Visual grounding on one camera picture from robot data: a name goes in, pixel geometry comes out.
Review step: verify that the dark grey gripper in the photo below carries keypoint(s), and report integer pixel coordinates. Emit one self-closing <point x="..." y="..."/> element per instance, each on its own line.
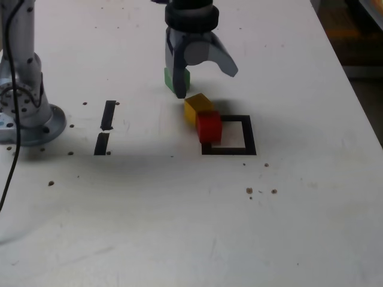
<point x="191" y="37"/>

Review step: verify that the green cube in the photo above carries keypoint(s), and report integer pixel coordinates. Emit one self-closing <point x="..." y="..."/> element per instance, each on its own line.
<point x="167" y="79"/>

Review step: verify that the yellow cube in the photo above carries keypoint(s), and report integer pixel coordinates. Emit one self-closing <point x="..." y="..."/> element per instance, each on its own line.
<point x="191" y="109"/>

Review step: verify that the red cube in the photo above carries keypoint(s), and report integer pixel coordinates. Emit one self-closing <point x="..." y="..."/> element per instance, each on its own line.
<point x="209" y="127"/>

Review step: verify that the black tape square outline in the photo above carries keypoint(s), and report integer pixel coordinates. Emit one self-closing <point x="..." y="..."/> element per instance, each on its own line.
<point x="249" y="134"/>

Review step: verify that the black tape strip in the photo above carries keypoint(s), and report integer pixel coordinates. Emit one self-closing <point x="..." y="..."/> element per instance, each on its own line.
<point x="107" y="115"/>

